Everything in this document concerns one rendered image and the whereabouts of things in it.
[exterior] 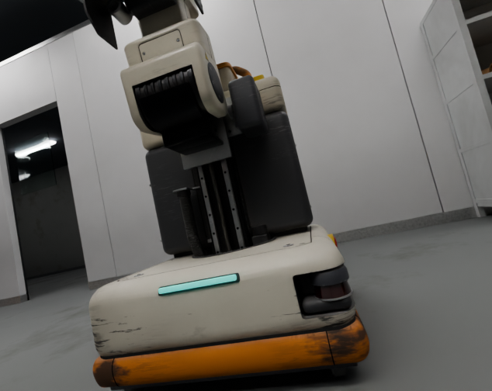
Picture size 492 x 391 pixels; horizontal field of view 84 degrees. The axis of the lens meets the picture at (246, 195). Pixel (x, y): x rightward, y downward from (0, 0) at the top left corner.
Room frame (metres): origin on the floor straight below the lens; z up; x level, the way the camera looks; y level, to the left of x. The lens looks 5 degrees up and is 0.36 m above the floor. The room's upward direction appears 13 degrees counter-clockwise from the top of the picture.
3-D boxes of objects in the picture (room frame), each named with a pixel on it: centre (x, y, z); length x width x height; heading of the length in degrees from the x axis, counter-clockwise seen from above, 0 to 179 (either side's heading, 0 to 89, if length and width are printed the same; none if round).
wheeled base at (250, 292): (0.92, 0.07, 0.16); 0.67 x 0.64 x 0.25; 168
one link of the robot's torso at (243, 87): (0.75, 0.05, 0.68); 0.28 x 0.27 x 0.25; 78
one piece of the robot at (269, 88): (1.01, 0.06, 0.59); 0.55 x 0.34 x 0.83; 78
